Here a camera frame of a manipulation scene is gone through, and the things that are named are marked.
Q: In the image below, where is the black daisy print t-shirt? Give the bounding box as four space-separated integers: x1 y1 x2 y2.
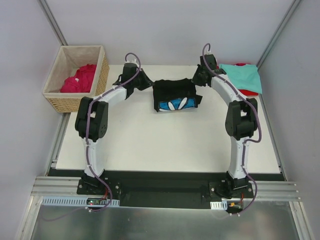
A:
152 78 203 112

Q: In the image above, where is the teal t-shirt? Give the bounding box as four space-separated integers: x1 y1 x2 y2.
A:
219 63 263 95

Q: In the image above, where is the red t-shirt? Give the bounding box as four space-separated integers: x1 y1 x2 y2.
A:
235 63 259 97

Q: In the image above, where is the wicker basket with liner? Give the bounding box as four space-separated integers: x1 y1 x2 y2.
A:
42 45 110 113

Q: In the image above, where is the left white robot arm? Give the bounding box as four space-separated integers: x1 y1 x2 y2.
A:
75 62 153 195

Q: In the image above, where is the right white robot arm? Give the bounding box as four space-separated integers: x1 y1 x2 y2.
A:
192 54 261 199

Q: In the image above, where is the pink t-shirt in basket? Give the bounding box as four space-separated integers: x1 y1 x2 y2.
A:
60 64 97 93

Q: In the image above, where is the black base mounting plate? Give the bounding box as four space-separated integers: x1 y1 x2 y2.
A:
76 170 255 209

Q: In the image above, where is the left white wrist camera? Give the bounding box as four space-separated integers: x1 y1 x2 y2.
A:
125 58 139 66

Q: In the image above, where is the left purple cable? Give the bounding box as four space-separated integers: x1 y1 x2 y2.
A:
41 52 142 222

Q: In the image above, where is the right aluminium frame post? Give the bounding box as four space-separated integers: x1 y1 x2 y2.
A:
256 0 303 70

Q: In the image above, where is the aluminium frame post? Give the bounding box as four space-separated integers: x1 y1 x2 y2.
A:
256 0 303 70
37 0 68 46

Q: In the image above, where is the left aluminium frame post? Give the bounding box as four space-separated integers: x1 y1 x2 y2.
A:
37 0 68 46

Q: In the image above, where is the right white cable duct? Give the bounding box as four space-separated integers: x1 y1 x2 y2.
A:
210 200 228 211

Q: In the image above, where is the white cable duct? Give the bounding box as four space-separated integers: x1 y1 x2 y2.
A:
42 196 120 208
210 200 228 211

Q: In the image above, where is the left white cable duct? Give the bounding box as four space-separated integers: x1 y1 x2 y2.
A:
42 196 120 208

